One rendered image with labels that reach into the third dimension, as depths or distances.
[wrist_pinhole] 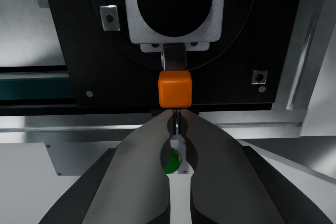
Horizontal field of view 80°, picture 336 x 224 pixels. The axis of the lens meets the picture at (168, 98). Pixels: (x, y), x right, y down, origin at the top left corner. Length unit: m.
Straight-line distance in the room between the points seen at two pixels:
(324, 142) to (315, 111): 1.45
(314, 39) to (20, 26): 0.35
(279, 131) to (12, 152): 0.51
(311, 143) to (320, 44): 1.60
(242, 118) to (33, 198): 0.54
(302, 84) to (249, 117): 0.07
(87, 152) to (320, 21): 0.33
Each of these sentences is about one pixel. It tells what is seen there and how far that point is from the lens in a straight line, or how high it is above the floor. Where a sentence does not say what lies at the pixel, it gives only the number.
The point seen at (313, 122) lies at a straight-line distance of 0.47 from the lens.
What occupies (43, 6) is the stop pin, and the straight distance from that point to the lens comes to 0.25.
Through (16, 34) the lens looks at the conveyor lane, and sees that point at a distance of 0.34.
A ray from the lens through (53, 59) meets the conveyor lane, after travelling 0.32.
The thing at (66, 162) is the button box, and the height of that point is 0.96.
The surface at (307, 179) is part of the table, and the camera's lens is 0.58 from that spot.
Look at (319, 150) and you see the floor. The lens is 1.94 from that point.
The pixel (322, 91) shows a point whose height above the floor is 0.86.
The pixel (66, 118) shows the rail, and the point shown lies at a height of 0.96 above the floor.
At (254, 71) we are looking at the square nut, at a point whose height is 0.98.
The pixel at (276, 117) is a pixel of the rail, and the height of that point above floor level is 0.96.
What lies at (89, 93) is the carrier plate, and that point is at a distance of 0.25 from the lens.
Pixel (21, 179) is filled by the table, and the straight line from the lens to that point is 0.61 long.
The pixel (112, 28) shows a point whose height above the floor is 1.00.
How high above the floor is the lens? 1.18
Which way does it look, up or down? 62 degrees down
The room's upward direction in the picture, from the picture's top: 178 degrees counter-clockwise
